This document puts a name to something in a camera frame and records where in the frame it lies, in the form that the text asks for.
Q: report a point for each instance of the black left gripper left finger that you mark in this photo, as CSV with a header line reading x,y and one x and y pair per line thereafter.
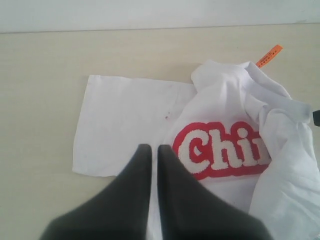
x,y
118,212

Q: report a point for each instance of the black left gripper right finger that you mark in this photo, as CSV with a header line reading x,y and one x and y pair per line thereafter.
x,y
188,211

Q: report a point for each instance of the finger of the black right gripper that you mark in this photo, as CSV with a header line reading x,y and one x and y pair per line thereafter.
x,y
316,118

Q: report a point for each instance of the white t-shirt with red logo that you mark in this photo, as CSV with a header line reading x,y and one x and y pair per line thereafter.
x,y
238,132

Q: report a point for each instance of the orange shirt neck tag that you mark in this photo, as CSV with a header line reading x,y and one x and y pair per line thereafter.
x,y
269,56

